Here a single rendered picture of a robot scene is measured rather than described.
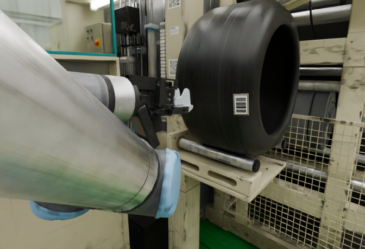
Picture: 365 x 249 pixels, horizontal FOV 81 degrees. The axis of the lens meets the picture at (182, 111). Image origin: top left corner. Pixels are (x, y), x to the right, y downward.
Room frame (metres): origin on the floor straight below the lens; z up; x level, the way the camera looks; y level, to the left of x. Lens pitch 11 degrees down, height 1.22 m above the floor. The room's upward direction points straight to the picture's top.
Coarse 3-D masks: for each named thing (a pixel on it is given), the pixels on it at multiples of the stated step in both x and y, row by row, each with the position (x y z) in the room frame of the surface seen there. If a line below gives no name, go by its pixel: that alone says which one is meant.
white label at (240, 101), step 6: (234, 96) 0.58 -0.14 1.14; (240, 96) 0.57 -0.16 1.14; (246, 96) 0.57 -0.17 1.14; (234, 102) 0.58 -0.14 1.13; (240, 102) 0.58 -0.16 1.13; (246, 102) 0.57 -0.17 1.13; (234, 108) 0.58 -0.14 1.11; (240, 108) 0.58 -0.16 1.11; (246, 108) 0.57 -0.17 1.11; (234, 114) 0.59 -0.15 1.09; (240, 114) 0.58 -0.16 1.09; (246, 114) 0.58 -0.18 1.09
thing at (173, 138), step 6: (174, 132) 0.88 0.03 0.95; (180, 132) 0.89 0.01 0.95; (186, 132) 0.92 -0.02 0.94; (168, 138) 0.86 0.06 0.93; (174, 138) 0.86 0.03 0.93; (180, 138) 0.88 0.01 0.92; (186, 138) 0.92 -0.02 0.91; (192, 138) 0.95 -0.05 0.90; (168, 144) 0.86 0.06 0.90; (174, 144) 0.86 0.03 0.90; (174, 150) 0.86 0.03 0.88; (180, 150) 0.89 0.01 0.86
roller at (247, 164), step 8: (184, 144) 0.85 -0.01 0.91; (192, 144) 0.83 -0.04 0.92; (200, 144) 0.81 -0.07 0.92; (200, 152) 0.79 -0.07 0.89; (208, 152) 0.77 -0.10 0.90; (216, 152) 0.75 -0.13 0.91; (224, 152) 0.73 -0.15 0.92; (232, 152) 0.72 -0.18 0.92; (224, 160) 0.72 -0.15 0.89; (232, 160) 0.70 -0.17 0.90; (240, 160) 0.68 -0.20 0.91; (248, 160) 0.67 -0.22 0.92; (256, 160) 0.66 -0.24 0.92; (248, 168) 0.66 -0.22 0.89; (256, 168) 0.65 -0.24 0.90
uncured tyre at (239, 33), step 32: (256, 0) 0.72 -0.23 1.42; (192, 32) 0.74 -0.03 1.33; (224, 32) 0.65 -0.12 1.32; (256, 32) 0.62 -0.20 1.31; (288, 32) 0.82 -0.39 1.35; (192, 64) 0.68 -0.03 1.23; (224, 64) 0.60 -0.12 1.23; (256, 64) 0.60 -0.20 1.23; (288, 64) 0.98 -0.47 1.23; (192, 96) 0.67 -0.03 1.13; (224, 96) 0.59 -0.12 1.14; (256, 96) 0.60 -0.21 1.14; (288, 96) 0.95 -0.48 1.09; (192, 128) 0.73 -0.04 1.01; (224, 128) 0.62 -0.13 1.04; (256, 128) 0.62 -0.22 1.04
